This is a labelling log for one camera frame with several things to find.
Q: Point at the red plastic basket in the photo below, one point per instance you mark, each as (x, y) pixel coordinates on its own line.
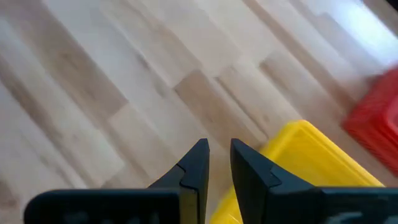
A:
(379, 124)

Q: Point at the yellow plastic basket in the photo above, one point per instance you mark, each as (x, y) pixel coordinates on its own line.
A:
(311, 155)

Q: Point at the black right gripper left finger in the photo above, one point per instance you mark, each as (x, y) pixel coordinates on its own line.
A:
(186, 199)

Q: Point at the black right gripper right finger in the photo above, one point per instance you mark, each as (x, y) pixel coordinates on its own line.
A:
(264, 199)

